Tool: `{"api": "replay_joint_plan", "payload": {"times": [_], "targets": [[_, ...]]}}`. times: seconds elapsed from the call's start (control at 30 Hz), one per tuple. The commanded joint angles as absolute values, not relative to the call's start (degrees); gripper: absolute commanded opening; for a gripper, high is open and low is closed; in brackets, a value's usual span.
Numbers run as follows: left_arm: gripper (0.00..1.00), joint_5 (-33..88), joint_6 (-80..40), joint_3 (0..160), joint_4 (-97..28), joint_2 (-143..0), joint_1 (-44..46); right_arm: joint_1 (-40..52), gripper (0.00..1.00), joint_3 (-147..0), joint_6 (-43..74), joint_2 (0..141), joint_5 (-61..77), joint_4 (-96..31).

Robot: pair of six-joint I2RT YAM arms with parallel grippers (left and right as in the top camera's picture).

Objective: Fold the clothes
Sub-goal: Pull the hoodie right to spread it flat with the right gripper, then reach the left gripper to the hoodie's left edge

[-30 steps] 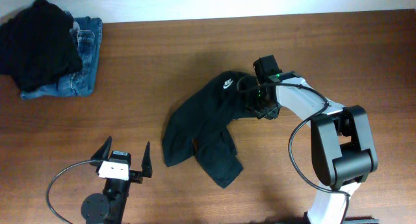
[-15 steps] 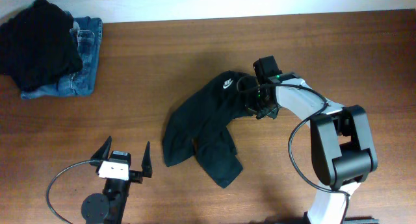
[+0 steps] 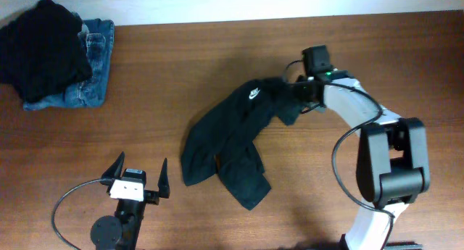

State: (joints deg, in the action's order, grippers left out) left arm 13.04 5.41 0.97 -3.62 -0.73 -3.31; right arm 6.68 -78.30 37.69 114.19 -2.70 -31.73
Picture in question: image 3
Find folded blue jeans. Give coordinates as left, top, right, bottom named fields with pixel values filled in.
left=22, top=18, right=115, bottom=111

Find black Nike t-shirt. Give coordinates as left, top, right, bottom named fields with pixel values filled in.
left=181, top=78, right=305, bottom=210

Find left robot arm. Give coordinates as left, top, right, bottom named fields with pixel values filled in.
left=90, top=153, right=170, bottom=250

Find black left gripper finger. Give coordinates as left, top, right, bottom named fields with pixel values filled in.
left=101, top=151, right=125, bottom=179
left=157, top=158, right=170, bottom=199

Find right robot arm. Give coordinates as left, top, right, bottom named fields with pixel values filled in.
left=293, top=72, right=431, bottom=250

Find black folded garment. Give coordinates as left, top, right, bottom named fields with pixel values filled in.
left=1, top=0, right=93, bottom=103

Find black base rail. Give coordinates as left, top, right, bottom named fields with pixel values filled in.
left=338, top=234, right=423, bottom=250

